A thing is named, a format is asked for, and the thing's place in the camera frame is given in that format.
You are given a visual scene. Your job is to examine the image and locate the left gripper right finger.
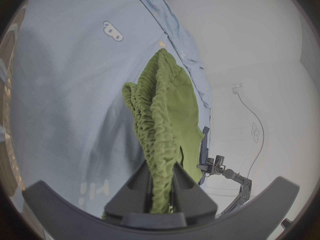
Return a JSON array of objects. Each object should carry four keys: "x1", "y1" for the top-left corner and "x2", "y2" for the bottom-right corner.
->
[{"x1": 171, "y1": 161, "x2": 217, "y2": 216}]

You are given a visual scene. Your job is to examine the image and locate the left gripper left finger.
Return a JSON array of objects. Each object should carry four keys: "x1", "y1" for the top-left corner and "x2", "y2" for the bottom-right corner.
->
[{"x1": 104, "y1": 160, "x2": 153, "y2": 215}]

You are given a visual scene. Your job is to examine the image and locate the green shorts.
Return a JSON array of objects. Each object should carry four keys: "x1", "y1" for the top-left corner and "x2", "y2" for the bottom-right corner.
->
[{"x1": 101, "y1": 48, "x2": 206, "y2": 221}]

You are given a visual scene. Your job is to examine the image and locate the dark blue T-shirt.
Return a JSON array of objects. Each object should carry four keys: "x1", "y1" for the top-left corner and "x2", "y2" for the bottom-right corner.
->
[{"x1": 199, "y1": 126, "x2": 211, "y2": 160}]

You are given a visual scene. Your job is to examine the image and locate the pale blue quilt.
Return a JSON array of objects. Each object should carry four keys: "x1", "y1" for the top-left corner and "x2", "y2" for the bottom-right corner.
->
[{"x1": 124, "y1": 0, "x2": 213, "y2": 107}]

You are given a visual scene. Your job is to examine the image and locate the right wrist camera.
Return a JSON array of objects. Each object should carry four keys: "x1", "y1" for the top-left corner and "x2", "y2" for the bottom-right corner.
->
[{"x1": 207, "y1": 155, "x2": 225, "y2": 168}]

